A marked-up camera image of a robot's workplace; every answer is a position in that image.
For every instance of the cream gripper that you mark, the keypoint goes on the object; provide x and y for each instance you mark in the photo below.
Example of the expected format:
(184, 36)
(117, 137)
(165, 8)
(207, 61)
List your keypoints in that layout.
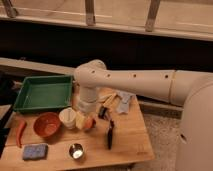
(80, 121)

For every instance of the black handled knife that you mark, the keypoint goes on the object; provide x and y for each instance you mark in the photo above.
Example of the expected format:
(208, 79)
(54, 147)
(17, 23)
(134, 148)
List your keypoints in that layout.
(110, 134)

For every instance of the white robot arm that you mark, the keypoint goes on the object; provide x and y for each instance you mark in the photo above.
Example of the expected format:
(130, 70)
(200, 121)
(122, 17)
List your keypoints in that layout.
(191, 90)

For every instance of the red yellow apple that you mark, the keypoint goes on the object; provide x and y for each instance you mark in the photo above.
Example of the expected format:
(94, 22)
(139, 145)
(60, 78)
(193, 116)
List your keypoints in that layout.
(89, 124)

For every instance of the orange bowl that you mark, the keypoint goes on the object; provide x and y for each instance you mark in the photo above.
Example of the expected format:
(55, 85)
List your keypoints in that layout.
(47, 124)

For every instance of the wooden spoon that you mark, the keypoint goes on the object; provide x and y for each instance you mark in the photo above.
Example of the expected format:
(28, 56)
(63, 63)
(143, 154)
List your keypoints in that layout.
(107, 99)

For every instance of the small black object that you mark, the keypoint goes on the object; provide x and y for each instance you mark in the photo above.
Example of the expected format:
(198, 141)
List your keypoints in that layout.
(103, 113)

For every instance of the white cup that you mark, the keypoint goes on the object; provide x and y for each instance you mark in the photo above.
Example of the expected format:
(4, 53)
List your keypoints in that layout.
(68, 117)

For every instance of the blue sponge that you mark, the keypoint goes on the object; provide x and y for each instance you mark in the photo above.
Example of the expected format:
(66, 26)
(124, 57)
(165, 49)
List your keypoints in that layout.
(35, 152)

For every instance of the green plastic tray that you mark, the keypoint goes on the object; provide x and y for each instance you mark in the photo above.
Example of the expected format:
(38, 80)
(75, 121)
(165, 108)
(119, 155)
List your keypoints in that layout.
(44, 93)

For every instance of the wooden cutting board table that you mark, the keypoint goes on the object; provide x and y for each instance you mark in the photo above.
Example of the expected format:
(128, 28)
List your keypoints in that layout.
(130, 144)

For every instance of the small metal cup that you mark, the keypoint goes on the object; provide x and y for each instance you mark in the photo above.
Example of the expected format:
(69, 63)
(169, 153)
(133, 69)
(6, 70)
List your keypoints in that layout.
(76, 151)

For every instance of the red chili pepper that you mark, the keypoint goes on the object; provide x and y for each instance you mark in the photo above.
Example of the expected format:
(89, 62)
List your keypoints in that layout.
(19, 131)

